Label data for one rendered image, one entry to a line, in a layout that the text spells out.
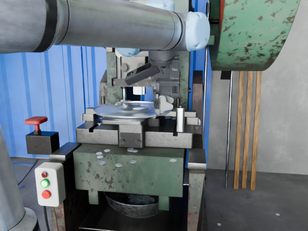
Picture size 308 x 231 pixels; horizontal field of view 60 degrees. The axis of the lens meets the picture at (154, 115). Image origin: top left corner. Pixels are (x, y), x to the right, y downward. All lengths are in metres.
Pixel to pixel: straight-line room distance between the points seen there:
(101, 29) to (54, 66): 2.13
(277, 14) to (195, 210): 0.62
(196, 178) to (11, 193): 0.55
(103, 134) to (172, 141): 0.26
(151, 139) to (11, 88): 1.95
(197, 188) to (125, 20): 0.61
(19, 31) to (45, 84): 2.22
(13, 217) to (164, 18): 0.42
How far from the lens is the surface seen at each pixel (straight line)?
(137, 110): 0.95
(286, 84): 2.36
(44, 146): 1.02
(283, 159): 2.51
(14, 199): 0.51
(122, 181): 0.98
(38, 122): 1.00
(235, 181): 2.13
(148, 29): 0.46
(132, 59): 0.99
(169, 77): 0.80
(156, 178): 0.95
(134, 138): 0.97
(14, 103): 2.77
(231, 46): 0.84
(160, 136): 0.98
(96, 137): 1.05
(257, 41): 0.84
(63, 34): 0.36
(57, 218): 1.07
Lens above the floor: 0.98
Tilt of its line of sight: 13 degrees down
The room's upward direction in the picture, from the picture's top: straight up
